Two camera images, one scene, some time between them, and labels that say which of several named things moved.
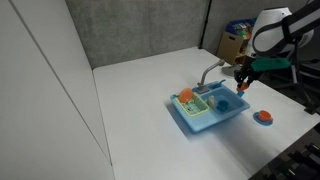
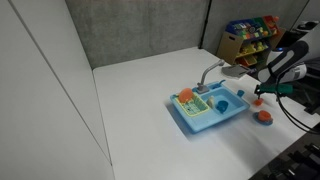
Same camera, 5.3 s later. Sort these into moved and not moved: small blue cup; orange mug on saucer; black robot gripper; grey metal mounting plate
Moved: black robot gripper
Not moved: grey metal mounting plate; orange mug on saucer; small blue cup
